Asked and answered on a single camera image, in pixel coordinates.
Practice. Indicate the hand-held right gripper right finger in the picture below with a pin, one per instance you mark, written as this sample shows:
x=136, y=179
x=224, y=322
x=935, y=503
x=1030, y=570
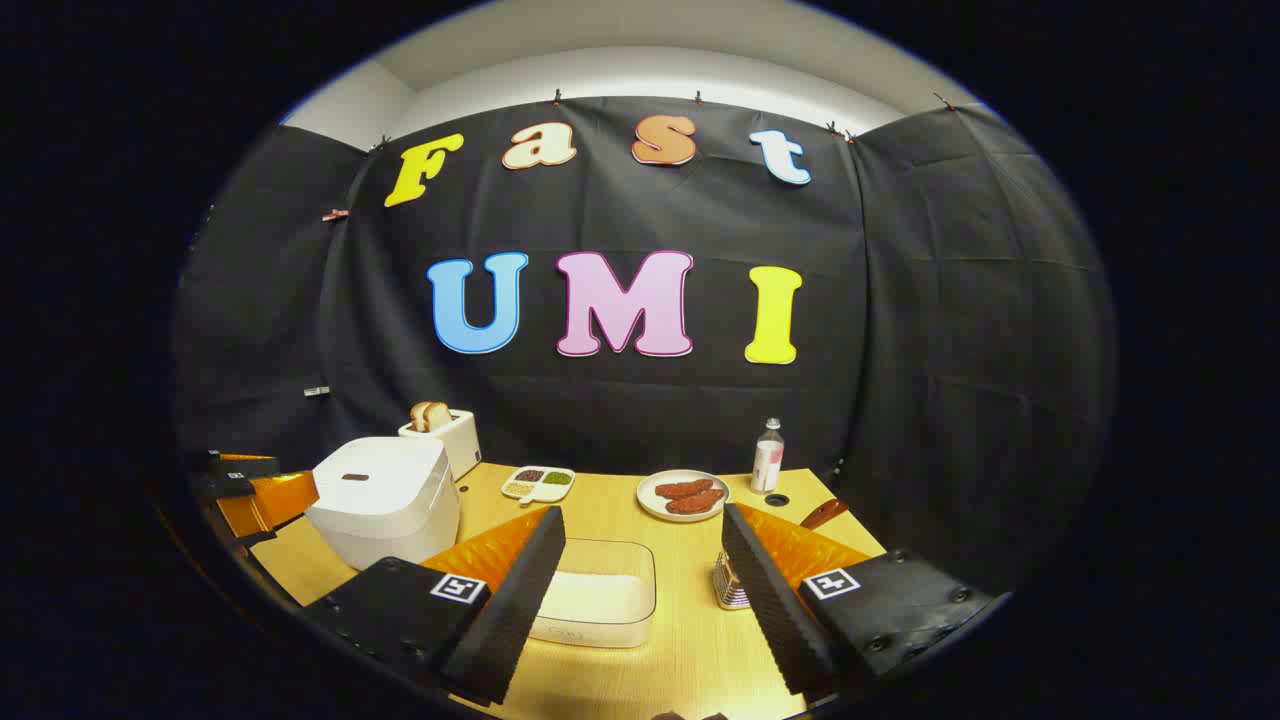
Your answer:
x=775, y=600

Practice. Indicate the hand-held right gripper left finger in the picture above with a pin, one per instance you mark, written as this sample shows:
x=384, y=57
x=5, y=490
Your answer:
x=505, y=610

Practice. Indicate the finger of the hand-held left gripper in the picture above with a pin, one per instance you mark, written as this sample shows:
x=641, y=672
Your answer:
x=235, y=468
x=275, y=500

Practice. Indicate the white rice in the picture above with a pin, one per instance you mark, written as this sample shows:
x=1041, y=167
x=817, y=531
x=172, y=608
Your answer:
x=595, y=600

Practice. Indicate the brown wooden spoon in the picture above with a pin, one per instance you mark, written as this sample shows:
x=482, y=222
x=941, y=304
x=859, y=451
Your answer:
x=825, y=514

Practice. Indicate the white rice cooker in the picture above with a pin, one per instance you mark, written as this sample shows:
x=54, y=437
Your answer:
x=380, y=500

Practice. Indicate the clear plastic container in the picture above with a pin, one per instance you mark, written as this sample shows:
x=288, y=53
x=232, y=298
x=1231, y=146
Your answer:
x=600, y=560

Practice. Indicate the red-brown sausage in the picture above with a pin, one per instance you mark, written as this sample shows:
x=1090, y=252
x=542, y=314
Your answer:
x=684, y=488
x=696, y=503

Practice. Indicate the divided white sample dish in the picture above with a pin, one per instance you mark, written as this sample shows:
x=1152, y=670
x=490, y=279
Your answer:
x=538, y=484

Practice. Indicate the clear bottle with pink label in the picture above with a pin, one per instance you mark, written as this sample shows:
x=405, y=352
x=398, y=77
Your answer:
x=767, y=465

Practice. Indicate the round white plate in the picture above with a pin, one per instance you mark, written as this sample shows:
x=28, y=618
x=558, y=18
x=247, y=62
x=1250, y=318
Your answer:
x=648, y=497

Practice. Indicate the toast bread slice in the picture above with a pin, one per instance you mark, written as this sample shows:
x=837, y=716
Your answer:
x=440, y=414
x=419, y=418

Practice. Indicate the white toaster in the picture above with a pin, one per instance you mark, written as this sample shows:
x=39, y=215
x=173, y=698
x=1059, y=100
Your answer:
x=462, y=442

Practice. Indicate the black backdrop cloth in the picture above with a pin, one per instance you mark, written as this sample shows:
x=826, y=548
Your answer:
x=900, y=350

